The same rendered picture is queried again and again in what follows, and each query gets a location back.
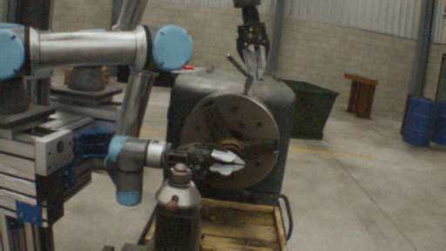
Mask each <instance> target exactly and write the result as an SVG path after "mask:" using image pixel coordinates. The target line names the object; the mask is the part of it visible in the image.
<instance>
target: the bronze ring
mask: <svg viewBox="0 0 446 251"><path fill-rule="evenodd" d="M216 145H219V146H221V147H223V148H225V149H227V150H228V151H229V152H230V153H235V155H237V156H238V157H240V158H241V159H242V160H243V161H244V158H245V155H246V150H245V147H244V146H243V144H242V142H241V141H240V140H239V139H236V138H232V137H225V138H223V139H220V140H219V141H218V142H217V144H216ZM215 161H220V162H221V163H231V164H233V163H236V162H232V161H231V162H227V161H224V160H215Z"/></svg>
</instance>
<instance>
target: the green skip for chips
mask: <svg viewBox="0 0 446 251"><path fill-rule="evenodd" d="M282 82H283V83H284V84H286V85H287V86H288V87H289V88H290V89H291V90H292V91H293V92H294V93H295V95H296V101H295V108H294V119H293V124H292V130H291V136H290V138H292V139H318V140H322V137H323V133H322V130H323V128H324V126H325V124H326V122H327V120H328V117H329V114H330V113H331V111H332V109H333V106H334V104H335V101H336V99H337V96H340V93H338V92H334V91H330V90H329V89H328V88H325V87H321V86H318V85H314V84H310V83H308V82H303V81H295V80H286V79H283V81H282Z"/></svg>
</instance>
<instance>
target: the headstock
mask: <svg viewBox="0 0 446 251"><path fill-rule="evenodd" d="M194 69H197V70H196V71H190V72H185V73H181V74H179V75H178V76H177V78H176V80H175V82H174V83H173V85H172V89H171V95H170V98H169V106H168V107H167V114H166V119H167V125H166V143H167V142H168V143H173V151H174V150H175V148H176V147H180V146H181V144H180V140H181V133H182V129H183V126H184V124H185V122H186V119H187V118H188V115H189V114H190V112H191V111H192V110H193V108H194V107H195V106H196V105H197V104H198V103H199V102H200V100H201V99H203V98H204V97H207V96H209V95H211V94H213V93H215V92H220V91H224V90H236V91H244V90H245V86H244V84H245V82H246V79H247V77H245V76H244V75H243V74H242V73H241V72H240V71H227V70H220V69H214V70H213V71H212V72H211V73H207V72H206V70H207V69H208V68H206V67H194ZM261 79H263V80H256V79H255V78H254V79H253V82H252V85H251V89H249V90H248V93H249V94H251V95H253V96H255V97H256V98H258V99H259V100H260V101H261V102H262V103H263V104H265V105H266V106H267V107H268V109H269V110H270V112H271V113H272V114H273V118H274V121H275V123H276V125H277V127H278V130H279V134H280V139H279V149H278V150H279V155H278V159H277V160H276V162H275V164H274V166H273V167H272V168H271V170H270V171H269V172H268V174H267V175H266V176H265V177H264V178H263V179H261V180H260V181H258V182H256V183H255V184H253V185H251V186H249V187H245V188H244V189H240V190H245V191H246V190H252V191H259V192H265V193H279V192H280V191H281V188H282V182H283V176H284V174H285V171H286V164H287V154H288V148H289V141H290V136H291V130H292V124H293V119H294V108H295V101H296V95H295V93H294V92H293V91H292V90H291V89H290V88H289V87H288V86H287V85H286V84H284V83H283V82H281V83H280V82H279V81H277V80H276V79H275V78H274V77H273V76H269V75H262V76H261ZM267 85H269V86H267ZM270 85H273V86H270ZM276 85H280V86H276ZM191 101H192V102H191ZM187 108H188V109H187ZM277 120H278V121H277ZM177 122H178V123H177ZM230 137H232V138H236V139H239V140H240V139H241V134H240V133H239V132H237V131H235V130H230ZM169 172H170V169H164V170H163V177H164V178H165V179H167V180H168V179H169ZM191 181H192V182H193V183H196V184H204V186H210V185H209V184H207V182H206V181H204V180H198V179H191Z"/></svg>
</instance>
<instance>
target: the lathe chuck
mask: <svg viewBox="0 0 446 251"><path fill-rule="evenodd" d="M242 94H243V92H234V91H227V92H217V93H214V94H213V95H211V96H209V97H206V98H204V99H202V100H201V101H200V102H199V103H198V104H197V105H196V106H195V107H194V108H193V110H192V111H191V112H190V114H189V115H188V118H187V119H186V122H185V124H184V126H183V129H182V133H181V140H180V144H181V146H183V145H185V146H186V144H190V143H193V142H197V141H198V142H200V143H202V142H206V144H217V141H216V139H215V137H214V136H213V135H214V133H213V131H212V129H211V127H210V124H209V122H208V120H206V116H205V115H204V113H203V112H202V111H203V109H204V108H203V106H202V105H201V104H202V103H204V102H206V101H208V100H210V99H213V101H214V103H215V104H216V106H217V107H218V109H219V111H220V114H221V116H222V118H223V119H224V121H225V123H226V126H227V128H228V129H229V130H235V131H237V132H239V133H240V134H241V135H242V137H243V138H244V139H277V140H278V149H279V139H280V134H279V130H278V127H277V125H276V123H275V121H274V118H273V115H272V113H271V112H270V111H269V109H268V108H267V107H266V106H265V105H263V104H262V103H261V102H260V101H259V100H258V99H257V98H255V97H253V96H251V95H249V94H247V96H245V95H242ZM248 96H249V97H248ZM278 155H279V150H278V152H274V155H260V157H253V156H250V159H248V158H244V162H245V166H244V167H242V168H241V169H239V170H237V171H234V172H231V173H229V174H228V175H225V174H220V176H218V177H217V178H216V180H215V182H214V183H213V185H212V186H211V185H210V187H214V188H217V189H221V190H230V191H231V190H240V189H244V188H245V187H249V186H251V185H253V184H255V183H256V182H258V181H260V180H261V179H263V178H264V177H265V176H266V175H267V174H268V172H269V171H270V170H271V168H272V167H273V166H274V164H275V162H276V160H277V159H278Z"/></svg>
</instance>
